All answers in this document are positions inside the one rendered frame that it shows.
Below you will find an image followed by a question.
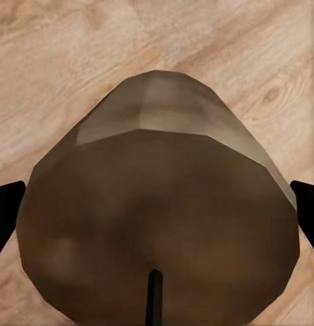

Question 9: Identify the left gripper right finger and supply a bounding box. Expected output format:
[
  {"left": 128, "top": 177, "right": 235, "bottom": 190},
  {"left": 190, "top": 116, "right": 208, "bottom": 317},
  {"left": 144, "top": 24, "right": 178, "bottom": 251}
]
[{"left": 290, "top": 180, "right": 314, "bottom": 248}]

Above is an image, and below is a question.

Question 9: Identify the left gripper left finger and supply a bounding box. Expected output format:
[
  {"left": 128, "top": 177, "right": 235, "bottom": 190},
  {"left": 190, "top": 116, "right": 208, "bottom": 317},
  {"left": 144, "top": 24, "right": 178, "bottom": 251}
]
[{"left": 0, "top": 181, "right": 26, "bottom": 253}]

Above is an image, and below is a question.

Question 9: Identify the pillar candle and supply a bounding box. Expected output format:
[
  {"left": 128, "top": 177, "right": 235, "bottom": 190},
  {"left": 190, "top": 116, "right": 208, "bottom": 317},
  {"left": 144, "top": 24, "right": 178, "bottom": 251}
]
[{"left": 15, "top": 69, "right": 300, "bottom": 326}]

